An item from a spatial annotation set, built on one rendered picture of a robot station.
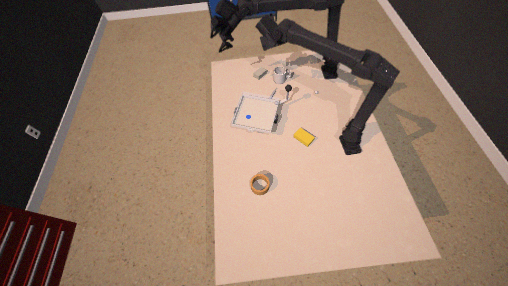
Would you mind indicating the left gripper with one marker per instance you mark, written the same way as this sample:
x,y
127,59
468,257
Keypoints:
x,y
266,43

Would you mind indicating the brown hollow cylinder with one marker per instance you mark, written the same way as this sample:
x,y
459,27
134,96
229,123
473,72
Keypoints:
x,y
256,177

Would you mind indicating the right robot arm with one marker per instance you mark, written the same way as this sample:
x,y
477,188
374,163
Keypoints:
x,y
231,12

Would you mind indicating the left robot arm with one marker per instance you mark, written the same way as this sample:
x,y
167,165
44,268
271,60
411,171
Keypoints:
x,y
382,73

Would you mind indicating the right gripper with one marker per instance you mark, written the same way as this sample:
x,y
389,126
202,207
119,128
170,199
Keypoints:
x,y
224,39

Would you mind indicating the yellow block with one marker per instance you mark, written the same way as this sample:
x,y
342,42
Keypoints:
x,y
304,137

